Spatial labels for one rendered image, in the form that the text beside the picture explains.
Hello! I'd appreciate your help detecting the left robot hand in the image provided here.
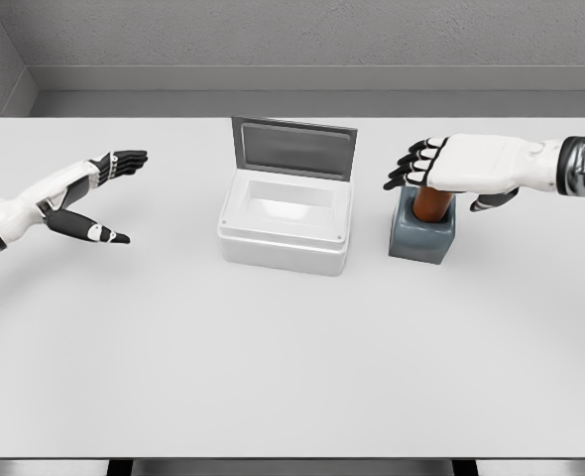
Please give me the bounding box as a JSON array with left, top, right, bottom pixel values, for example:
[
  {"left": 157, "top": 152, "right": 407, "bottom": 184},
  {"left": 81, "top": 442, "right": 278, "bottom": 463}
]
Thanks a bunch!
[{"left": 16, "top": 149, "right": 150, "bottom": 246}]

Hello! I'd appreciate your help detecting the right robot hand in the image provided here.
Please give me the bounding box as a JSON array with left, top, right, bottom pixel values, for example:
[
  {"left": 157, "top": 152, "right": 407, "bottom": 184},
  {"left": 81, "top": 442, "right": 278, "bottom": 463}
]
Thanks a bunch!
[{"left": 383, "top": 133, "right": 539, "bottom": 215}]

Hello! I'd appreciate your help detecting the brown cylinder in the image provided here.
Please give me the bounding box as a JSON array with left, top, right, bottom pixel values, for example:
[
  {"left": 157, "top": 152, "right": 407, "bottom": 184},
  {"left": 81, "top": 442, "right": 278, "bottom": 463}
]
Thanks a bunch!
[{"left": 410, "top": 185, "right": 454, "bottom": 223}]

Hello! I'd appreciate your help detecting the grey-blue square holder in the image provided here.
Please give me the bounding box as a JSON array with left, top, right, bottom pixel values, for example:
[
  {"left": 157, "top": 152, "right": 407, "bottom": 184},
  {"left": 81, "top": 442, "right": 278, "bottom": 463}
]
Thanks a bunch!
[{"left": 388, "top": 184, "right": 458, "bottom": 267}]

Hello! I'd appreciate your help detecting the grey hinged box lid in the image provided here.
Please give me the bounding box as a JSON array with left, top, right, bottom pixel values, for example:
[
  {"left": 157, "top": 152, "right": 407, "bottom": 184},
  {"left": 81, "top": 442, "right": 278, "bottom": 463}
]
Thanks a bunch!
[{"left": 230, "top": 116, "right": 359, "bottom": 185}]

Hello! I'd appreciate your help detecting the white box body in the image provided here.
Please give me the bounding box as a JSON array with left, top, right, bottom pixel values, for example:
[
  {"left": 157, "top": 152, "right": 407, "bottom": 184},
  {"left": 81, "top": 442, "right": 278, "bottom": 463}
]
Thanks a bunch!
[{"left": 217, "top": 171, "right": 355, "bottom": 280}]

